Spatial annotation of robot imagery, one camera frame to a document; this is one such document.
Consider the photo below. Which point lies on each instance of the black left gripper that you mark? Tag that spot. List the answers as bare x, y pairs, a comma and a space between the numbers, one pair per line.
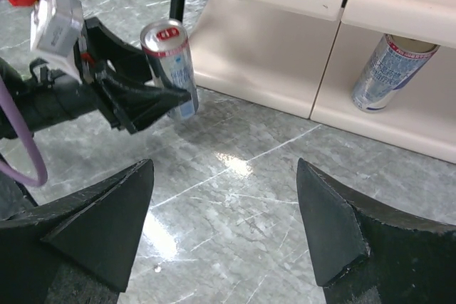
123, 100

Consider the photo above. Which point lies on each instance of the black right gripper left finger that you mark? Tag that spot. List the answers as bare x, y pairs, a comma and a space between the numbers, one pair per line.
76, 249

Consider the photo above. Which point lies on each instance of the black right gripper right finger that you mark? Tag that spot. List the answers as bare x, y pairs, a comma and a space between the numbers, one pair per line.
364, 251

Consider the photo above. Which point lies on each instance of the silver blue energy drink can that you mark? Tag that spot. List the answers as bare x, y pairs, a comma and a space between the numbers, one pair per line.
392, 65

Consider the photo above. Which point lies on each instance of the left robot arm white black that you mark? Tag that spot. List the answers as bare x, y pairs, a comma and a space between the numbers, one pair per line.
21, 104

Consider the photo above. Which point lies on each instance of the beige two-tier shelf black frame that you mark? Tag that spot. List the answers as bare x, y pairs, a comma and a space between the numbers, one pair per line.
303, 57

